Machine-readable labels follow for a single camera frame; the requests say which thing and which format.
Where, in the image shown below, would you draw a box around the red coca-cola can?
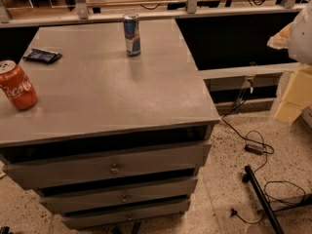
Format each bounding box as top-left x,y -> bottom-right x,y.
0,60 -> 38,110

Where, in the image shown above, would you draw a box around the grey drawer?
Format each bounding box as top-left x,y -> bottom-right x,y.
61,198 -> 190,229
40,176 -> 197,214
4,140 -> 211,190

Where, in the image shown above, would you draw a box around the blue silver redbull can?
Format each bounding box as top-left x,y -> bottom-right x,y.
123,14 -> 140,57

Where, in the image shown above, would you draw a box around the bottom grey drawer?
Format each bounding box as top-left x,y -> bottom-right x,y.
61,198 -> 190,229

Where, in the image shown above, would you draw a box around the grey drawer cabinet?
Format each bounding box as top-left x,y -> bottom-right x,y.
0,19 -> 219,218

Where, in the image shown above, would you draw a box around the dark blue snack packet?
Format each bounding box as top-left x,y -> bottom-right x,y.
22,48 -> 62,64

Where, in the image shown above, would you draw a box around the middle grey drawer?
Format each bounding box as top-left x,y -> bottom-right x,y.
40,176 -> 197,214

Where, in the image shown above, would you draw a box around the grey metal railing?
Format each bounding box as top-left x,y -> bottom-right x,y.
0,0 -> 303,28

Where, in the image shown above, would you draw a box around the black metal stand leg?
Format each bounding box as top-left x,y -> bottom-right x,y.
244,166 -> 285,234

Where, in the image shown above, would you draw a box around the black floor cable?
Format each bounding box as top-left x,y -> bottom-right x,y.
221,97 -> 307,226

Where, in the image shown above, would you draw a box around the top grey drawer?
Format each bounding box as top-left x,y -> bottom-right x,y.
4,140 -> 211,190

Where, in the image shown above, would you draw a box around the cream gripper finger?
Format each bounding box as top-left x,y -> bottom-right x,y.
267,22 -> 312,125

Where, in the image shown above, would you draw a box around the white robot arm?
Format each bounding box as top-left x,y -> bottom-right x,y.
267,2 -> 312,125

